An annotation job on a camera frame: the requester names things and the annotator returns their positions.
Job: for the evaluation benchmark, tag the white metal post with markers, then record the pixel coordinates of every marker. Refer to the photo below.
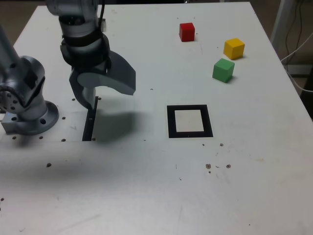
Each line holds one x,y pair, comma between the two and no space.
281,19

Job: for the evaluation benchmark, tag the black tape square outline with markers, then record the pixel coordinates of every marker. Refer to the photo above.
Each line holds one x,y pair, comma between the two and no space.
189,108

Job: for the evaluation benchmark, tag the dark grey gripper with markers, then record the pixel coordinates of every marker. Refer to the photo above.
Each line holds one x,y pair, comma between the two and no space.
93,68

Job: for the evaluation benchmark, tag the black tape strip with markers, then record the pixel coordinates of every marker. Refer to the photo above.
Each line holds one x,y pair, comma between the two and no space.
88,127

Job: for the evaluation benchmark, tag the green cube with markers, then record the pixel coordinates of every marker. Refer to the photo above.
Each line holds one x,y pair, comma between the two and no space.
223,71

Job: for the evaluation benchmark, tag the yellow cube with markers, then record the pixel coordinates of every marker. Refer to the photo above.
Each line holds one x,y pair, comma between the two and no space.
234,49

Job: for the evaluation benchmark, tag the red cube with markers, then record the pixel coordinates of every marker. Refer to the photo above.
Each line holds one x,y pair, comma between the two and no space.
187,33

